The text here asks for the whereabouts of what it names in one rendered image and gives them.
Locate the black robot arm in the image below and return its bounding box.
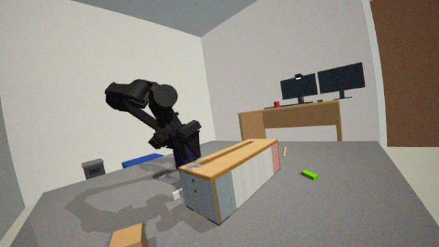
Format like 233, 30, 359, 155
104, 79, 178, 150

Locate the green rectangular block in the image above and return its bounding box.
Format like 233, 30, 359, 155
301, 170, 319, 180

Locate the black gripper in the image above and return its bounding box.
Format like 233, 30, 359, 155
157, 110, 202, 160

